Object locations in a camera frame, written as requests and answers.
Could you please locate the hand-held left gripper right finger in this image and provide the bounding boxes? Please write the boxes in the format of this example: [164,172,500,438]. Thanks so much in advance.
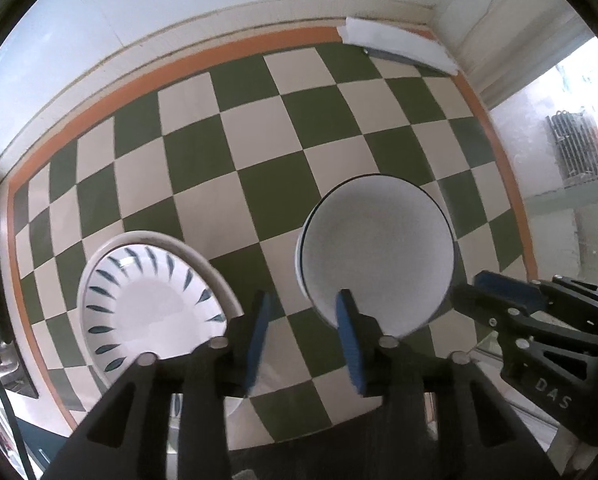
[334,288,562,480]

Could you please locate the green white checkered tablecloth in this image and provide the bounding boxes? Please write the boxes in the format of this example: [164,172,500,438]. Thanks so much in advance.
[6,22,540,456]

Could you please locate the dark wire rack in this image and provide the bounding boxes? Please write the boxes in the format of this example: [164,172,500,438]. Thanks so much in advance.
[545,110,598,186]

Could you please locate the white bowl with leaf pattern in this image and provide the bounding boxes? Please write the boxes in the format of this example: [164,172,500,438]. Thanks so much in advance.
[76,230,245,418]

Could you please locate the glass sliding door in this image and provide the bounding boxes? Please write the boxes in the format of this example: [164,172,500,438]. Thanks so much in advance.
[484,35,598,311]

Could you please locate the white plate blue leaf pattern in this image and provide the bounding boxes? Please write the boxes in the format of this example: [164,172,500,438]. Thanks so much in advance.
[80,243,230,388]

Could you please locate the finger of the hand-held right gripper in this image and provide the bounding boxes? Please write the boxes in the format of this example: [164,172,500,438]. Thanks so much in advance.
[474,270,554,312]
[451,284,530,336]

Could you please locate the white bowl dark rim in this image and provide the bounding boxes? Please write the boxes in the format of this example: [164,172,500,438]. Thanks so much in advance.
[301,174,456,338]

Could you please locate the blue cabinet front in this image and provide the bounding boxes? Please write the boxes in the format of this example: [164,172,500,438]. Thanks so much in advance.
[14,417,75,466]

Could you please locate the folded white cloth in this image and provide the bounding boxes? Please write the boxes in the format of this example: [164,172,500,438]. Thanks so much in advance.
[338,16,458,77]

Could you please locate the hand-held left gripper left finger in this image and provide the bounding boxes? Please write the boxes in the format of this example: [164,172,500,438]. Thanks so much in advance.
[44,290,275,480]

